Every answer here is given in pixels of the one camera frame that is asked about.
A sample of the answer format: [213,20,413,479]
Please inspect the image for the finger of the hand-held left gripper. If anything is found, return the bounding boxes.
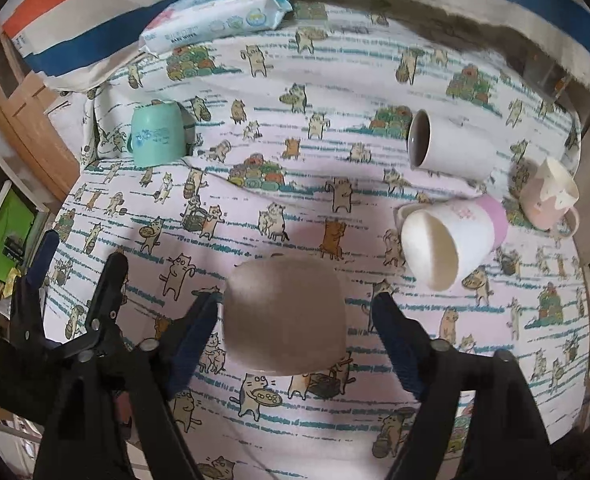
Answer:
[82,252,131,361]
[8,230,76,358]

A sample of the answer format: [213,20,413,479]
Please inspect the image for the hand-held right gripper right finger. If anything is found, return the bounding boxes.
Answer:
[371,292,558,480]

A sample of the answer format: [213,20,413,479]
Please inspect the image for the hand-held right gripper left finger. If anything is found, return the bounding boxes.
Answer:
[32,292,222,480]

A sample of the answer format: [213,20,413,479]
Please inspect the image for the beige cup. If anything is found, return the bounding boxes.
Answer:
[221,255,348,377]

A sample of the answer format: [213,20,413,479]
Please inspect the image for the white cup with pink band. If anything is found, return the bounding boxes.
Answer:
[395,194,510,292]

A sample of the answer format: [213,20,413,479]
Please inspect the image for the teal cup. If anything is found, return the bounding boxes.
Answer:
[126,100,185,168]

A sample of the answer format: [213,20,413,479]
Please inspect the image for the plain white cup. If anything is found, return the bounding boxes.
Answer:
[406,109,498,183]

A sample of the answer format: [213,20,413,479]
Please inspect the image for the pink cat-shaped cup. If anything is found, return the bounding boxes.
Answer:
[519,156,582,232]

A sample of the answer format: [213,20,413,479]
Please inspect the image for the green box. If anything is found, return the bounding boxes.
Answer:
[0,180,38,277]

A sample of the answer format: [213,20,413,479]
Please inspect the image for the wooden furniture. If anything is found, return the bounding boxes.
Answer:
[0,40,81,203]

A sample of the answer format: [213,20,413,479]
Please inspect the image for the cat print cloth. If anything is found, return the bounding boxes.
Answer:
[40,1,590,480]

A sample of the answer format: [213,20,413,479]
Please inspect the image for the striped canvas bag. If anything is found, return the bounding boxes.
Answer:
[0,0,590,107]

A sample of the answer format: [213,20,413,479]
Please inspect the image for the pack of baby wipes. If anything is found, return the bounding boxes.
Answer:
[139,0,294,56]

